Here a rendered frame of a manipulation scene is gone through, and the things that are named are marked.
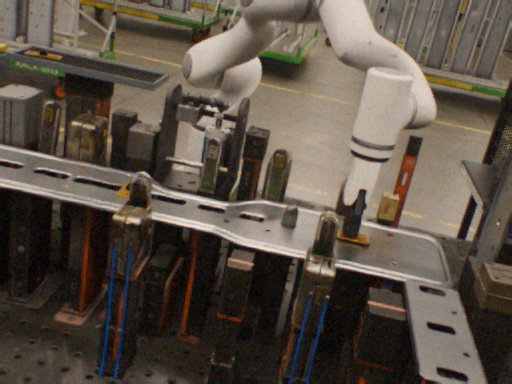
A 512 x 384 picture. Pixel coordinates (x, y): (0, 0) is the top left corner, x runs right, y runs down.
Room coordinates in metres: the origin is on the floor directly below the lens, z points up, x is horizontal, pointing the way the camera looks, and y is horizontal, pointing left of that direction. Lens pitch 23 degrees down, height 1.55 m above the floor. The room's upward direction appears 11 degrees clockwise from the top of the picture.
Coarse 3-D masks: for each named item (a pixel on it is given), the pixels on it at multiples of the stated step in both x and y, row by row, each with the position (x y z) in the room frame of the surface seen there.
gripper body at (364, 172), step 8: (352, 152) 1.16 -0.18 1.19; (360, 160) 1.14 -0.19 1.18; (368, 160) 1.14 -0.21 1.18; (376, 160) 1.14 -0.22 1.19; (384, 160) 1.15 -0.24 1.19; (352, 168) 1.15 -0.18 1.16; (360, 168) 1.13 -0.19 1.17; (368, 168) 1.13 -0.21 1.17; (376, 168) 1.13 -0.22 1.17; (352, 176) 1.13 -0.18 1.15; (360, 176) 1.13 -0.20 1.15; (368, 176) 1.13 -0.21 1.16; (376, 176) 1.13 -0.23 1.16; (352, 184) 1.13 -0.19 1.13; (360, 184) 1.13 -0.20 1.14; (368, 184) 1.12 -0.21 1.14; (344, 192) 1.19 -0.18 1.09; (352, 192) 1.13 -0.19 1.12; (368, 192) 1.12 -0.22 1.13; (344, 200) 1.14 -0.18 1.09; (352, 200) 1.13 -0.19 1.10; (368, 200) 1.12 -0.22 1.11
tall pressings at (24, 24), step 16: (0, 0) 5.33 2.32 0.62; (16, 0) 5.37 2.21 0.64; (32, 0) 5.31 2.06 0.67; (48, 0) 5.32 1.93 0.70; (0, 16) 5.32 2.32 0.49; (16, 16) 5.37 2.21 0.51; (32, 16) 5.31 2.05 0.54; (48, 16) 5.32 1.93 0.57; (0, 32) 5.32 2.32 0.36; (16, 32) 5.37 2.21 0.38; (32, 32) 5.30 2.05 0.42; (48, 32) 5.32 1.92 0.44
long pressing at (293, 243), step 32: (0, 160) 1.25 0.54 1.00; (32, 160) 1.27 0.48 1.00; (64, 160) 1.30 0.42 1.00; (32, 192) 1.13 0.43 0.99; (64, 192) 1.14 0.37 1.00; (96, 192) 1.17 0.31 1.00; (160, 192) 1.23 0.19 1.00; (192, 224) 1.11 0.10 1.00; (224, 224) 1.13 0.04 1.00; (256, 224) 1.16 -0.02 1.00; (288, 256) 1.06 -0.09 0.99; (352, 256) 1.10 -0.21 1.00; (384, 256) 1.12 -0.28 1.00; (416, 256) 1.15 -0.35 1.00; (448, 288) 1.05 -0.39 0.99
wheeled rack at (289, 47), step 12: (228, 0) 7.48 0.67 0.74; (228, 24) 7.55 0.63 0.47; (288, 36) 8.77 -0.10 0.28; (300, 36) 8.94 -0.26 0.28; (276, 48) 7.64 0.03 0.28; (288, 48) 7.76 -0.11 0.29; (300, 48) 7.35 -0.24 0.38; (312, 48) 8.52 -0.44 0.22; (288, 60) 7.35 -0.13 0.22; (300, 60) 7.35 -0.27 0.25; (288, 72) 7.39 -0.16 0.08
